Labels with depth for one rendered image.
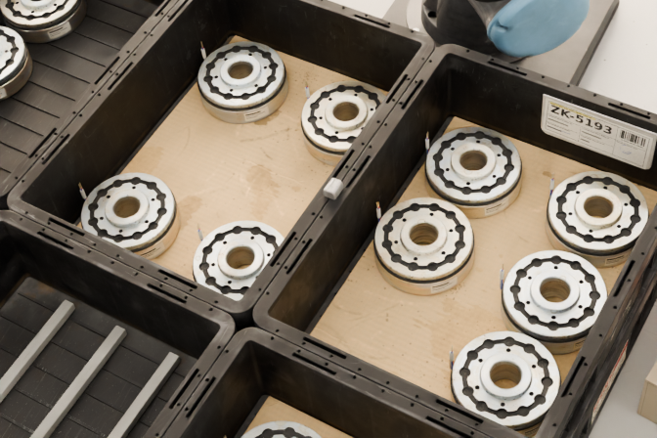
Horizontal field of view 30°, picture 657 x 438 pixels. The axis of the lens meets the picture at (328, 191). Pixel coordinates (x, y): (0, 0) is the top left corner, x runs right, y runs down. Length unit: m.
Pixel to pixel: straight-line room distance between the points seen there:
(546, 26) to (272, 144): 0.33
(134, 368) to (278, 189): 0.26
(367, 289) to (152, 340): 0.23
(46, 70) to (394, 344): 0.58
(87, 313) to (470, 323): 0.40
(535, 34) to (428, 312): 0.34
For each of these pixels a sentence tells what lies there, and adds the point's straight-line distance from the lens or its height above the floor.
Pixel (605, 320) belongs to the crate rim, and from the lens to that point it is 1.14.
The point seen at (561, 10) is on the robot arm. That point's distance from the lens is 1.37.
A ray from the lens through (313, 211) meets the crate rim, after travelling 1.21.
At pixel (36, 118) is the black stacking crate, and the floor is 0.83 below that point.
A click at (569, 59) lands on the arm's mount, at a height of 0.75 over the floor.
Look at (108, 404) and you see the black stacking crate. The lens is 1.25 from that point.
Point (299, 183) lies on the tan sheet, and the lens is 1.36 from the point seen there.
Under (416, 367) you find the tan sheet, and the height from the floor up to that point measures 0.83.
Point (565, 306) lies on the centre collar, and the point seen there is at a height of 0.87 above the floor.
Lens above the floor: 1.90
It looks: 52 degrees down
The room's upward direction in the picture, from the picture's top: 8 degrees counter-clockwise
